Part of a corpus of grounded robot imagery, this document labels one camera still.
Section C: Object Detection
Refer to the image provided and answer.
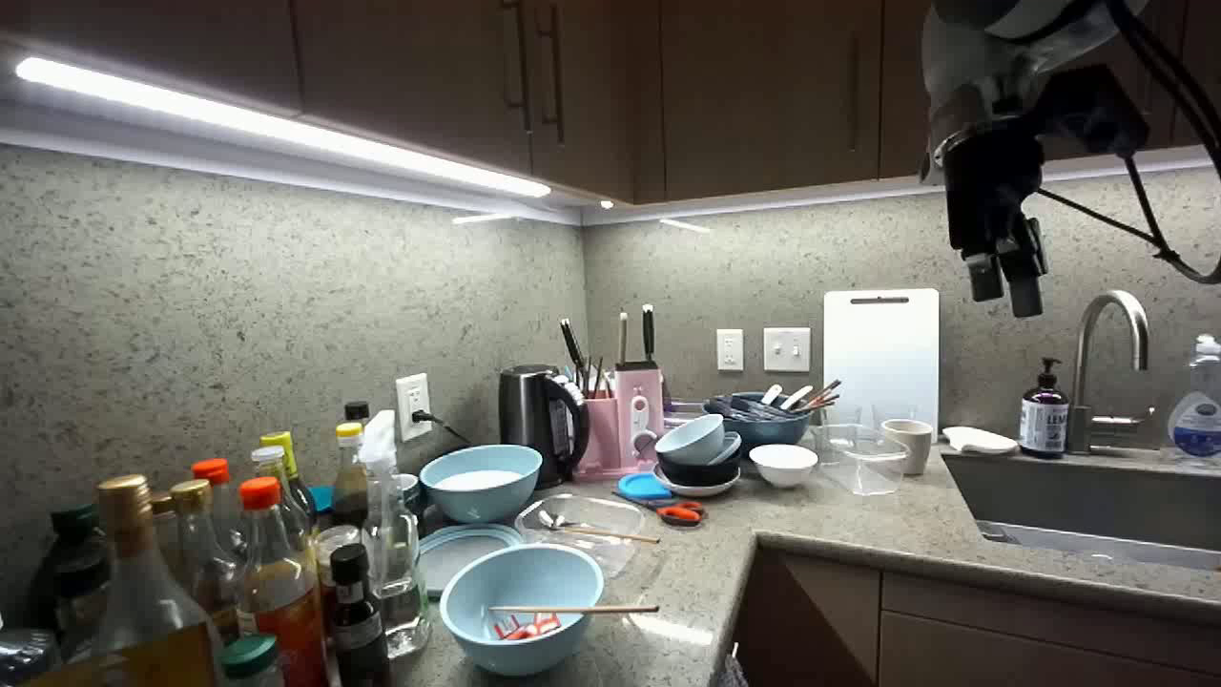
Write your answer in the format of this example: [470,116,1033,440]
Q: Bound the stacked grey black bowls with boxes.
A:
[658,416,739,496]

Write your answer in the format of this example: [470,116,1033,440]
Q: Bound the white ceramic cup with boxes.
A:
[882,420,934,478]

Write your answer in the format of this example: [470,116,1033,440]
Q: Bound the clear blue spray bottle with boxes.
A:
[1167,331,1221,463]

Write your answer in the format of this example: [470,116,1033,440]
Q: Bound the light blue bowl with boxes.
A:
[438,546,602,674]
[421,444,541,522]

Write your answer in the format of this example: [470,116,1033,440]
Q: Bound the red cap sauce bottle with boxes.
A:
[239,478,330,687]

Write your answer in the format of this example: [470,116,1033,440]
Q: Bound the chrome sink faucet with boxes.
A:
[1067,290,1153,456]

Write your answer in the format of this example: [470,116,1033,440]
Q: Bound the small white bowl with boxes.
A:
[747,444,818,490]

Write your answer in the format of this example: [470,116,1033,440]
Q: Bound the dark blue utensil bowl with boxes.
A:
[707,392,813,447]

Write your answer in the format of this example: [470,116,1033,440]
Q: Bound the clear glass container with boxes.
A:
[514,494,650,576]

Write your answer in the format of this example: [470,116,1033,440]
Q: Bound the pink knife block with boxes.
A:
[578,304,663,482]

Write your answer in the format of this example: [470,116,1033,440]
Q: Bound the small dark sauce bottle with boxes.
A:
[333,543,389,687]

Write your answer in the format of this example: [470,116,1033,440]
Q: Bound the white wall outlet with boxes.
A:
[397,373,431,444]

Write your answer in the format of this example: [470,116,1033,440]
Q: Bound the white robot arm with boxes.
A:
[920,0,1221,318]

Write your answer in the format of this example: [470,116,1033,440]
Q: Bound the dark soap dispenser bottle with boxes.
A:
[1019,359,1067,459]

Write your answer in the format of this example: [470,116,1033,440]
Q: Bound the blue silicone lid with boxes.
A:
[616,475,677,503]

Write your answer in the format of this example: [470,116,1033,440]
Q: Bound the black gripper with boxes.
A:
[944,129,1047,318]

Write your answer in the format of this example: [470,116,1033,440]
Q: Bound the light blue front bowl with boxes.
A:
[438,546,602,674]

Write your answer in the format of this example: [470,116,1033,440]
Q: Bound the yellow cap bottle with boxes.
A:
[333,420,369,526]

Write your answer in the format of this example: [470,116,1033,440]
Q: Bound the clear plastic cup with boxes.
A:
[818,403,905,496]

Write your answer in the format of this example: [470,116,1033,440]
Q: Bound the gold cap oil bottle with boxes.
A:
[51,475,222,687]

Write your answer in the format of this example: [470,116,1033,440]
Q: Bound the white light switch plate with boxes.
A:
[762,328,808,370]

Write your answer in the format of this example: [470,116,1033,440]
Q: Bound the black electric kettle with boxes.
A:
[501,365,588,482]

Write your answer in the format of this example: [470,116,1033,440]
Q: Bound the light blue rear bowl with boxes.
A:
[421,444,541,522]

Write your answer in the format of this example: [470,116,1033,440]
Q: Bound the light blue plate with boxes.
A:
[421,522,523,594]

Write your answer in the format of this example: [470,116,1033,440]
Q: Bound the under cabinet light strip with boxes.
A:
[10,57,551,197]

